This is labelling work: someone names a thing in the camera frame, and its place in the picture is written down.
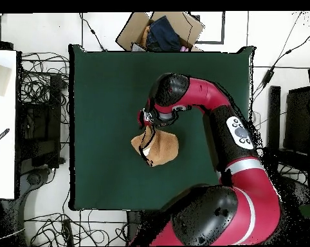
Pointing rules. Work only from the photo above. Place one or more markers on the orange terry towel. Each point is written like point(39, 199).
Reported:
point(165, 149)

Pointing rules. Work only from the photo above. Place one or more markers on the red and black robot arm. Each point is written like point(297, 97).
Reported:
point(247, 205)

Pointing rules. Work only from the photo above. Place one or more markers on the black flat panel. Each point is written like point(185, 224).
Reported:
point(297, 118)

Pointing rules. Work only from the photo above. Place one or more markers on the dark green table cloth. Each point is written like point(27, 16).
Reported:
point(106, 90)

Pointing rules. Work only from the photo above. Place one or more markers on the pink cloth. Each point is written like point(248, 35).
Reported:
point(184, 49)

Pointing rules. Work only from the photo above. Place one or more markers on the orange cloth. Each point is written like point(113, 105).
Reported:
point(144, 36)

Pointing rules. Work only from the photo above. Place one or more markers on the brown cardboard box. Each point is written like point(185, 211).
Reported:
point(129, 33)

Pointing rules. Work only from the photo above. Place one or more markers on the dark blue jeans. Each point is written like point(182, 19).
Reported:
point(165, 33)

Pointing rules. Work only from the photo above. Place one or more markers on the black equipment rack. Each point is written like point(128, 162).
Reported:
point(39, 128)

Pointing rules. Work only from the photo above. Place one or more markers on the black office chair base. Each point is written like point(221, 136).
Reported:
point(34, 178)
point(296, 190)

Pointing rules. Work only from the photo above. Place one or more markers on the black power strip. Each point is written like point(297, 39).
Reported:
point(67, 231)

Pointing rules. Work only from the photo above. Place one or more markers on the black ridged tool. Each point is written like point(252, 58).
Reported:
point(0, 137)

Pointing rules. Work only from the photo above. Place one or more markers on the white table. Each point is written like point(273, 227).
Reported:
point(3, 154)

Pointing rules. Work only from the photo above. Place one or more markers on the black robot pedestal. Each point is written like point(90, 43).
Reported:
point(133, 223)

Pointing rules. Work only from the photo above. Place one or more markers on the black upright post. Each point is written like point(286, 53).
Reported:
point(274, 115)

